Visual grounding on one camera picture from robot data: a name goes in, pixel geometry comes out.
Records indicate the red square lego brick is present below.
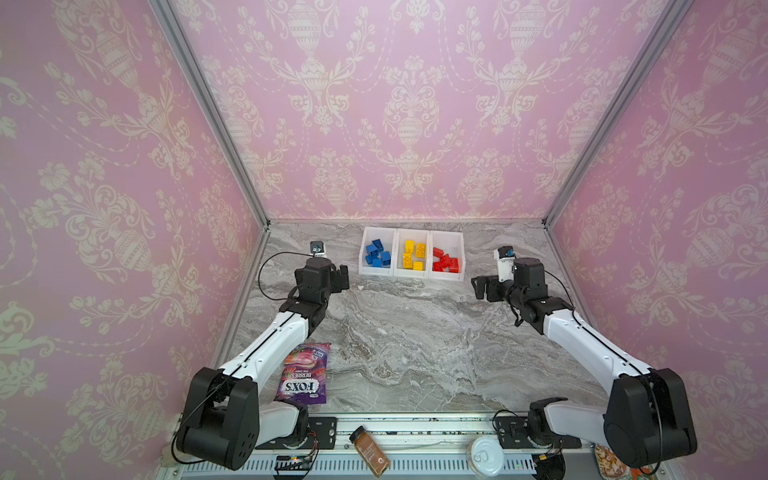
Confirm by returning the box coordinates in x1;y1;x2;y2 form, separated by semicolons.
432;255;452;272

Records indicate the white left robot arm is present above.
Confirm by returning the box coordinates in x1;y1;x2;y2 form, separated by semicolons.
170;257;350;470

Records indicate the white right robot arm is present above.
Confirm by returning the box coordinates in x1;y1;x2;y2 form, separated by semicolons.
471;276;698;469

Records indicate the white right plastic bin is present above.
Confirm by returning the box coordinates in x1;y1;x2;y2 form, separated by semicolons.
428;230;466;282

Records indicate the white plastic bin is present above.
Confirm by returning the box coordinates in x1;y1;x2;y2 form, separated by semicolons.
394;228;431;280
358;226;396;277
428;230;466;282

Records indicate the white left plastic bin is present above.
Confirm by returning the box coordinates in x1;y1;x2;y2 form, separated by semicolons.
358;226;396;277

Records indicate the white middle plastic bin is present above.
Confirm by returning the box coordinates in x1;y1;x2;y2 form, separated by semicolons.
394;228;431;280

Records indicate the purple Fox's candy bag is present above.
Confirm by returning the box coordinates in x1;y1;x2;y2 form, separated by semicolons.
275;343;331;406

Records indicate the white round lid can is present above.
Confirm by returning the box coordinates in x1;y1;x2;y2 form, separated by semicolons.
467;436;505;478

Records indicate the brown spice jar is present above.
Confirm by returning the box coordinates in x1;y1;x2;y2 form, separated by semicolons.
349;426;391;478

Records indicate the green food packet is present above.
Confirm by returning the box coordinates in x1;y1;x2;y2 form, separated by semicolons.
594;445;641;480

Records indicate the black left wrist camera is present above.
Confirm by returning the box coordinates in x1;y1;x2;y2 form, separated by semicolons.
304;240;334;287

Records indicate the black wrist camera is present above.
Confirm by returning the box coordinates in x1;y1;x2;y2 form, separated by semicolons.
304;240;334;287
494;246;548;299

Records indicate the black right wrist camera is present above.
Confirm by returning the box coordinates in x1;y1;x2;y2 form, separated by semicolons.
494;246;548;299

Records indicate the aluminium left corner post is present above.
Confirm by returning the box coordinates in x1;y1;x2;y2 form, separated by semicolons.
148;0;270;230

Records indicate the aluminium corner post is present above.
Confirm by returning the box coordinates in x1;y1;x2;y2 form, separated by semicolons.
542;0;693;232
148;0;270;230

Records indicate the aluminium front rail frame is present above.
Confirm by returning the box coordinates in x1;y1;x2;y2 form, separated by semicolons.
155;410;682;480

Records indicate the aluminium right corner post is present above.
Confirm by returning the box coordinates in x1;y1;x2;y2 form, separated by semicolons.
542;0;693;232

